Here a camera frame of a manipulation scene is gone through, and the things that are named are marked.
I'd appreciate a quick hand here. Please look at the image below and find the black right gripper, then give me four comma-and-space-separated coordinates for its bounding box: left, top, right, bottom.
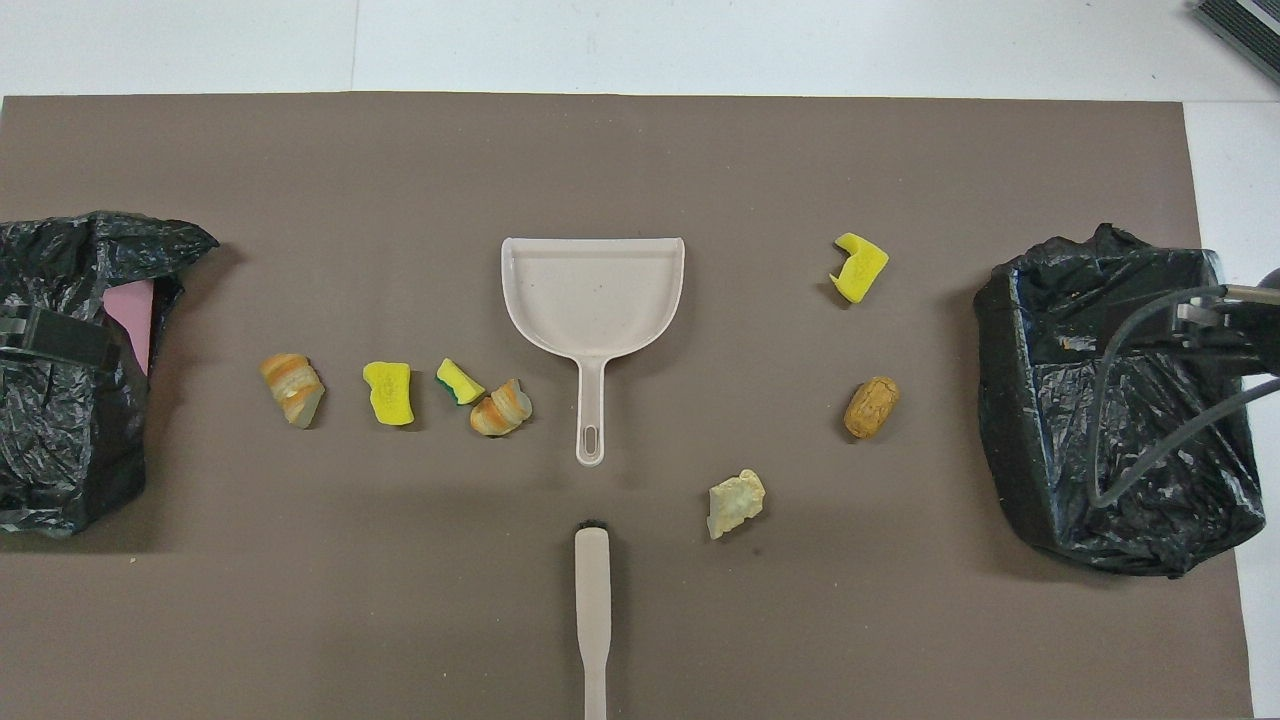
1177, 300, 1280, 377

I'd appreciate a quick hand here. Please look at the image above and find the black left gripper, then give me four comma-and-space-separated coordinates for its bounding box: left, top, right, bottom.
0, 305, 120, 372

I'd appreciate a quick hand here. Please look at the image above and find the yellow sponge piece green layer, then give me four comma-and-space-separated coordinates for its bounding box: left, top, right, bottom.
435, 357, 487, 407

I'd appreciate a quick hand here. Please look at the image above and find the pale foam piece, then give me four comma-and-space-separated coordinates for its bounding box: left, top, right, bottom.
707, 469, 767, 541

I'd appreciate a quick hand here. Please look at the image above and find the beige plastic dustpan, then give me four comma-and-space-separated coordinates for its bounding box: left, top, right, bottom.
500, 236, 687, 468

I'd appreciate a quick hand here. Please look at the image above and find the pink bin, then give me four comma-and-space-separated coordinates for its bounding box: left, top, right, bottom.
103, 280, 156, 378

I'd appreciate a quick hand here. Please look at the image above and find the black trash bag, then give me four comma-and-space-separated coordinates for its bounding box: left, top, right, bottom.
0, 210, 221, 539
974, 222, 1267, 579

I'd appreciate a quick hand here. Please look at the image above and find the grey ribbed device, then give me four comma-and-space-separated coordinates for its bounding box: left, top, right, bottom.
1193, 0, 1280, 86

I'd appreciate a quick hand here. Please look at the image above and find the yellow bent sponge piece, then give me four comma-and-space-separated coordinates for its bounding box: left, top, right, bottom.
828, 232, 890, 305

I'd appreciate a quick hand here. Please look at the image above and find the brown paper table mat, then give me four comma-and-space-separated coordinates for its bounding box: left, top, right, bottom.
0, 92, 1256, 720

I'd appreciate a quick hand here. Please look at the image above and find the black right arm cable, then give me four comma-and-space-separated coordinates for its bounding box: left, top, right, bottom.
1086, 284, 1280, 509

